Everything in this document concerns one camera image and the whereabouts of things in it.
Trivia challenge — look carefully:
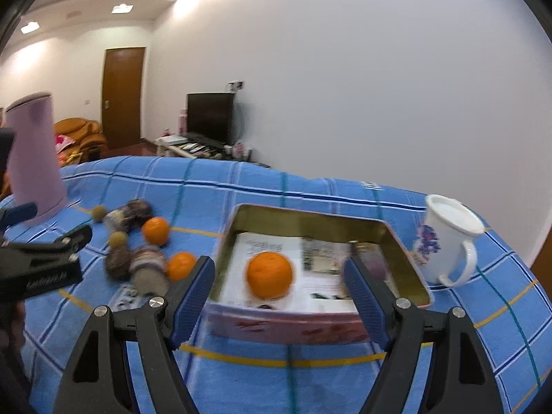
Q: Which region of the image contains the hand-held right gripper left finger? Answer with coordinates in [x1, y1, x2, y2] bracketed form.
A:
[52, 256, 215, 414]

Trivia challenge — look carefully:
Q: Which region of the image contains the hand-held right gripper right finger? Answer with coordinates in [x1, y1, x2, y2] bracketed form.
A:
[343, 256, 505, 414]

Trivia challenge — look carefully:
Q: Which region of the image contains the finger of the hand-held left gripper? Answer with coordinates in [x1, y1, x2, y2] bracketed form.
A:
[0, 202, 39, 230]
[0, 225, 94, 269]

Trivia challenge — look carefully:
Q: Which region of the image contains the orange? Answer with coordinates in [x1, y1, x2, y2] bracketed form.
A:
[246, 251, 294, 299]
[142, 216, 170, 246]
[166, 252, 198, 282]

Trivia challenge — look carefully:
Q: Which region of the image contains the pink tin box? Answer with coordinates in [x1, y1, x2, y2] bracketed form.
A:
[206, 204, 434, 346]

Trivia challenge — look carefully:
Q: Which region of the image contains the printed paper lining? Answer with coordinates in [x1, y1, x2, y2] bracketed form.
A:
[222, 232, 389, 313]

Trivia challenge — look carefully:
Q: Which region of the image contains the pink cylindrical container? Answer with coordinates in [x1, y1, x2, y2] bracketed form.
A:
[4, 92, 68, 228]

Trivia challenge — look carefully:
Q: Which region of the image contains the white floral enamel mug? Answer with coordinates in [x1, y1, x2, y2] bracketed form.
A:
[412, 194, 486, 289]

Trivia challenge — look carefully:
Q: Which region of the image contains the orange leather sofa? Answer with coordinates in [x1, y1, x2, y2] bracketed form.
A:
[53, 118, 108, 167]

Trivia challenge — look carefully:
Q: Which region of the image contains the blue plaid blanket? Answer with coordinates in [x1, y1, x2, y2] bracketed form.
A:
[0, 155, 552, 414]

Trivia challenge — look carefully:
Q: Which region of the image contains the white television stand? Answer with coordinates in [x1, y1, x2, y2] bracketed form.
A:
[155, 134, 253, 161]

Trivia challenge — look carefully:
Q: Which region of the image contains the brown wooden door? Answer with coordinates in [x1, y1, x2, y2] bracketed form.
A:
[102, 47, 146, 150]

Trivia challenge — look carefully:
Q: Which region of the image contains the black television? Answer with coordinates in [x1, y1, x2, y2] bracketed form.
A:
[186, 92, 236, 146]

